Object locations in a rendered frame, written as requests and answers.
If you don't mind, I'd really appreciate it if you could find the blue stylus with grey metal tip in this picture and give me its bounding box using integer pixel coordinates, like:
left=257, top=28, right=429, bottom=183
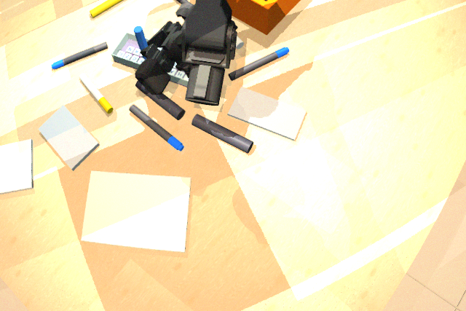
left=134, top=26, right=148, bottom=51

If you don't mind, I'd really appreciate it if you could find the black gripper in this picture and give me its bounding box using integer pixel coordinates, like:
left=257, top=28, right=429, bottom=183
left=135, top=3, right=193, bottom=95

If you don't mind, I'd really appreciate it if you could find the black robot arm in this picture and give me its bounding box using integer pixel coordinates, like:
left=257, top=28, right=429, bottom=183
left=175, top=0, right=238, bottom=106

